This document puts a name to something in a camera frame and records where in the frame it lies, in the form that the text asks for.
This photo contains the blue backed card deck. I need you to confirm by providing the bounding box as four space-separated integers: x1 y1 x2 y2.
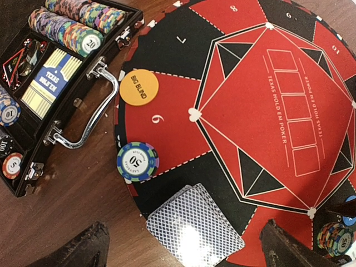
146 184 245 266

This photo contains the blue small blind button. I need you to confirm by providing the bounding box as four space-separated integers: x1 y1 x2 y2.
342 195 355 227

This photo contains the orange big blind button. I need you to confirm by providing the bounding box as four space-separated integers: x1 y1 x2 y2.
119 69 159 106

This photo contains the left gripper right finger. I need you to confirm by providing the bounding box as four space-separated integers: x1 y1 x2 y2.
260 219 355 267

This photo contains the boxed blue card deck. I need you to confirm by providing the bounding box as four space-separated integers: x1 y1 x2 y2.
21 48 82 120

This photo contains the round red black poker mat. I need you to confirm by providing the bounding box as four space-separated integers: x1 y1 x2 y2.
115 1 355 266

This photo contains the dice and buttons pile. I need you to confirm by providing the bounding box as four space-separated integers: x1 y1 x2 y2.
2 38 48 90

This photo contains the stack of poker chips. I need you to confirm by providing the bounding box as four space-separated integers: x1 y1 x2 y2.
317 222 354 257

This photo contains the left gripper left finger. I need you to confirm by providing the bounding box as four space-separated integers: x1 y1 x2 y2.
29 221 110 266

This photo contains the chip row in case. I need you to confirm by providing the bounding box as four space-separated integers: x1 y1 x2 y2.
1 135 23 180
45 0 128 34
1 86 21 127
28 7 104 57

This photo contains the black poker chip case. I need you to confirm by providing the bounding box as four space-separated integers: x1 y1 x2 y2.
1 1 145 197

